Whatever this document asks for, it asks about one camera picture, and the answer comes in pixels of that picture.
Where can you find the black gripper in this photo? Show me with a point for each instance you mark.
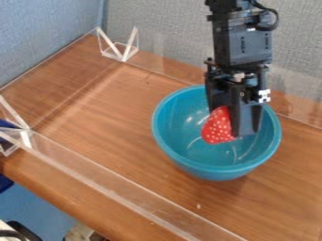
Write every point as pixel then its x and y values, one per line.
pixel 241 55

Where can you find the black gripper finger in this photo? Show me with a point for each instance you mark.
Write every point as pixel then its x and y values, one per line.
pixel 245 111

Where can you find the red toy strawberry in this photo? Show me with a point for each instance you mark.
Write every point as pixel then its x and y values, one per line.
pixel 216 129

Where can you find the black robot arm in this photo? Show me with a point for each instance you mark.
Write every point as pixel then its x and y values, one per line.
pixel 237 5

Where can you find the blue plastic bowl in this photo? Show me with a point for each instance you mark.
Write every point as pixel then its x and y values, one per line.
pixel 195 139

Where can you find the clear acrylic back barrier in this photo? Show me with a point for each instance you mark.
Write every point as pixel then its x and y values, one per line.
pixel 299 109

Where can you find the clear acrylic barrier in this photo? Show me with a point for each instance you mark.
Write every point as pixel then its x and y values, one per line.
pixel 299 109
pixel 113 205

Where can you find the clear acrylic front barrier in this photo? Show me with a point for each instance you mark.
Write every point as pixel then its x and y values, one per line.
pixel 113 205

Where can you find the black object bottom left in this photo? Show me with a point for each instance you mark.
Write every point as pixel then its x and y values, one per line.
pixel 16 226

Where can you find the clear acrylic corner bracket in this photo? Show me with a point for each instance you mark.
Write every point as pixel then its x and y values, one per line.
pixel 116 50

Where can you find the clear acrylic left bracket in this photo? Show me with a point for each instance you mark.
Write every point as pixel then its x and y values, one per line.
pixel 12 128

